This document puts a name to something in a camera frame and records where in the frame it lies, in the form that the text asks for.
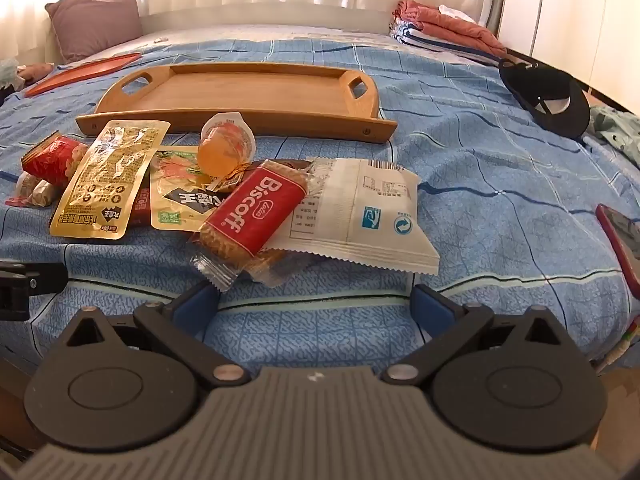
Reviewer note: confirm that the blue checked blanket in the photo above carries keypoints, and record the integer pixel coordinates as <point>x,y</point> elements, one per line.
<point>500,200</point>

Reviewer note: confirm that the green printed cloth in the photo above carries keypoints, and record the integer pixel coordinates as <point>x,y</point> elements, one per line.
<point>617,132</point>

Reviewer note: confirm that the red patterned snack packet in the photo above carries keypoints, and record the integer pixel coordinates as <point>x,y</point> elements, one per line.
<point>52,160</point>

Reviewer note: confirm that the mauve pillow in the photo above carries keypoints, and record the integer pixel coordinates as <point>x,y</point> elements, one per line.
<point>95,25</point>

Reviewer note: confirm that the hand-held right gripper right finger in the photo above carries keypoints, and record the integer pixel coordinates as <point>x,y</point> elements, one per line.
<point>430,312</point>

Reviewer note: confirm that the blue striped folded blanket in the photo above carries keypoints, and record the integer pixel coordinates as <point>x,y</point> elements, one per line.
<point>420,40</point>

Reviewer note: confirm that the pink folded blanket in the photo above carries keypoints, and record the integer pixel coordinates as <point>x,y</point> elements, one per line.
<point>465,32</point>

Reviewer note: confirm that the orange plastic tray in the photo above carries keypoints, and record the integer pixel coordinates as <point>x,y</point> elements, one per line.
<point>85,71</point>

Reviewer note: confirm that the yellow snack packet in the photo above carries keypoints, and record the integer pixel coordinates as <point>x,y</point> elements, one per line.
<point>105,175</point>

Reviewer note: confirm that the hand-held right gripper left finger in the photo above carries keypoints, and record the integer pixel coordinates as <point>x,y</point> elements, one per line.
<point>192,310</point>

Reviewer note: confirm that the phone in red case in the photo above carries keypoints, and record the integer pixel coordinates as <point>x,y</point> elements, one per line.
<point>622,235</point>

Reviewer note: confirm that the white wardrobe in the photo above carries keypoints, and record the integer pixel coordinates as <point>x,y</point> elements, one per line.
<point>575,5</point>

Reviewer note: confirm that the white snack packet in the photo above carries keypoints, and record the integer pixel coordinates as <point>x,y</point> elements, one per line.
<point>365,210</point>

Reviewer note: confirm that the dark red snack packet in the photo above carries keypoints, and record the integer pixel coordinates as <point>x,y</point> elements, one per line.
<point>141,207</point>

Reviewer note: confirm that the white folded cloth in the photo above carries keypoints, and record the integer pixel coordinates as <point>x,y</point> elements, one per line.
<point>455,11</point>

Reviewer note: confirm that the pink cloth bundle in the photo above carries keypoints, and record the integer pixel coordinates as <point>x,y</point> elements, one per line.
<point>36,72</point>

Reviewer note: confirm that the small wrapped sausage snack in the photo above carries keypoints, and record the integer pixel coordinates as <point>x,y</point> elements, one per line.
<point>37,192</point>

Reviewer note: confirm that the red biscuit packet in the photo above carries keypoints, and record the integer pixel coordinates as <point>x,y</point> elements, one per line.
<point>250,210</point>

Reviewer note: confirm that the orange packet with black band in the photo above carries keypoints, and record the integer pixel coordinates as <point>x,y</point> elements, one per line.
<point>180,195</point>

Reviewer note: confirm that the white quilted bed sheet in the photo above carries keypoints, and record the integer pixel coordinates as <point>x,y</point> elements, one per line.
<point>280,35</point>

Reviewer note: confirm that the orange jelly cup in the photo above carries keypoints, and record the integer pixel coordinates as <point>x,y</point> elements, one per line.
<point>227,147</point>

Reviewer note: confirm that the black cap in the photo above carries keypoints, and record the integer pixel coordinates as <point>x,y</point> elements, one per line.
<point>550,95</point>

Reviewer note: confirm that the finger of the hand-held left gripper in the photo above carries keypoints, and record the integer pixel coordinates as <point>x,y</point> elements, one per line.
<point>35,277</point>

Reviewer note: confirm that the light blue cloth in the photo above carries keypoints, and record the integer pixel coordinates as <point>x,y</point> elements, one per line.
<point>7,72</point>

